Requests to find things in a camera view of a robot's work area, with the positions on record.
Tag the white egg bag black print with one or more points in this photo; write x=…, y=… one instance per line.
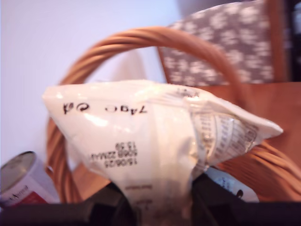
x=131, y=122

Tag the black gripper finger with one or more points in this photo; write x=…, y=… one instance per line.
x=209, y=200
x=113, y=202

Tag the paw print chair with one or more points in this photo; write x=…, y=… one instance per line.
x=223, y=42

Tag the white pet food can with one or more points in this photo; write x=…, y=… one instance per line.
x=21, y=179

